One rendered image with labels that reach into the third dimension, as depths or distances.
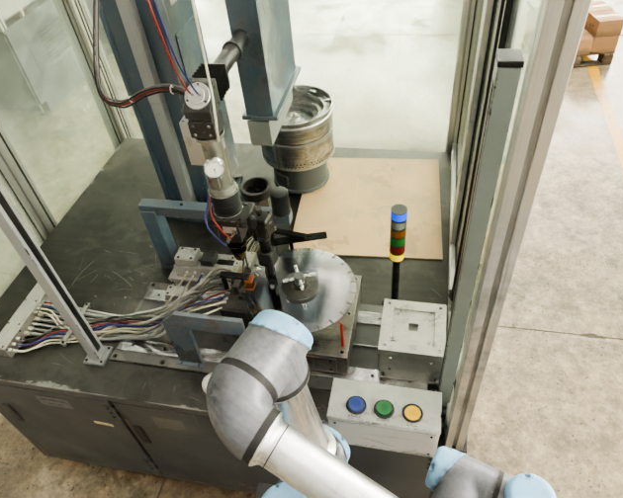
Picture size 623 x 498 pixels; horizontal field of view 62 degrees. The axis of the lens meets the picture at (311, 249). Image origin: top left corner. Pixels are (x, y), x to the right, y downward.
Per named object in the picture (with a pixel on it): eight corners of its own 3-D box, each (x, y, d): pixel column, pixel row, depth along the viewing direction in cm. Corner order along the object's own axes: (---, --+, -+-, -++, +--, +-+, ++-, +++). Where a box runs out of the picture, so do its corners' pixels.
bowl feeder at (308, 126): (342, 159, 231) (339, 85, 205) (330, 204, 210) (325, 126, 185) (276, 156, 237) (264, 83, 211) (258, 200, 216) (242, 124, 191)
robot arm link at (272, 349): (285, 495, 122) (206, 354, 87) (315, 441, 131) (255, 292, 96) (328, 518, 116) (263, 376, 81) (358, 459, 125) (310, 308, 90)
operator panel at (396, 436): (436, 419, 142) (442, 391, 131) (435, 458, 135) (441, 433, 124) (336, 405, 148) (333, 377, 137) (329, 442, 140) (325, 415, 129)
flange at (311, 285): (326, 289, 152) (325, 283, 150) (297, 308, 148) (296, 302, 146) (304, 268, 159) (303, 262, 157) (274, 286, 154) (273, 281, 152)
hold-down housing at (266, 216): (281, 259, 145) (271, 204, 130) (274, 271, 142) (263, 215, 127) (262, 255, 147) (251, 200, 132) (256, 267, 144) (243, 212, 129)
